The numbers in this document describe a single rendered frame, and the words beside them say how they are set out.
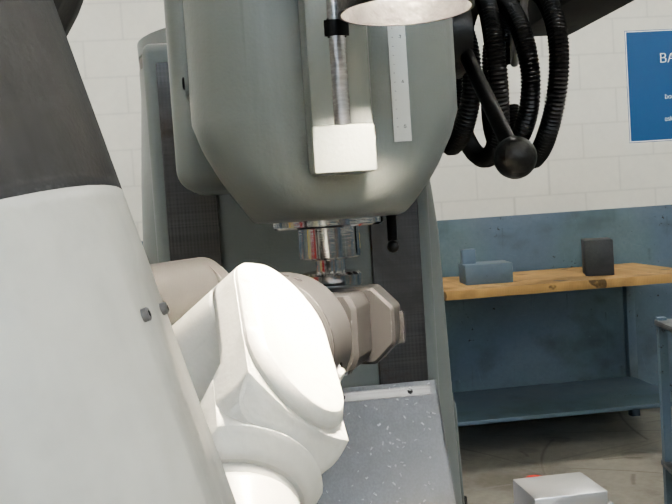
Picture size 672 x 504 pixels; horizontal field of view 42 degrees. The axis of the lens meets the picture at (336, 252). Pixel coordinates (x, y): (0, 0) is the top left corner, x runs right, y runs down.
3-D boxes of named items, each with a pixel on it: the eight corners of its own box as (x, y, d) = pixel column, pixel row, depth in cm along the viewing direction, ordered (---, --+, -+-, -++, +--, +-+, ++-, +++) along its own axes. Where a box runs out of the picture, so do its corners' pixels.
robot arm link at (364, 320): (401, 257, 63) (360, 269, 51) (409, 389, 63) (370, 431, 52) (239, 265, 66) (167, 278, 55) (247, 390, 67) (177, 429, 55)
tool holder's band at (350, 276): (359, 279, 70) (358, 267, 70) (364, 284, 65) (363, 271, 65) (301, 283, 70) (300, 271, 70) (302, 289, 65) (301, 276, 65)
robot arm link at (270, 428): (322, 302, 48) (374, 481, 37) (210, 398, 51) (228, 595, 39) (238, 236, 45) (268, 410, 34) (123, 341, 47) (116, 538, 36)
